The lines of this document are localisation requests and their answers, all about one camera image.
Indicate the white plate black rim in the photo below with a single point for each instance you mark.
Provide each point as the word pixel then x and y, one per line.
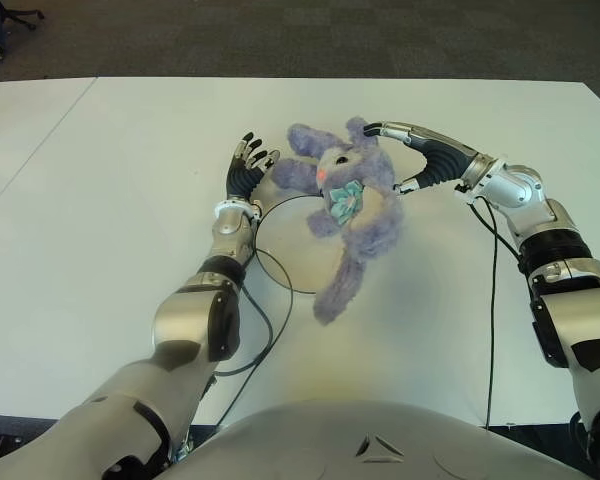
pixel 290 240

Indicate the silver robot torso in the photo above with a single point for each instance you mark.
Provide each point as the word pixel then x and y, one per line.
pixel 370 445

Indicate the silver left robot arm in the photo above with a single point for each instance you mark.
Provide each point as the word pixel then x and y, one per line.
pixel 180 320

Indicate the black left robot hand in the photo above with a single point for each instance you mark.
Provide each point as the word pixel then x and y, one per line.
pixel 242 180

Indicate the purple plush bunny doll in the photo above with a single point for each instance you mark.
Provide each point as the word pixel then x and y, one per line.
pixel 370 225

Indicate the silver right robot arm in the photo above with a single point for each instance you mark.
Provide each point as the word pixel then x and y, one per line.
pixel 565 285

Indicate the black office chair base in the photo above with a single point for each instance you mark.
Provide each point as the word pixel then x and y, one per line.
pixel 25 16

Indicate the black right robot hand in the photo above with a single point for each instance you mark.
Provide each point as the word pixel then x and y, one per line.
pixel 445 160

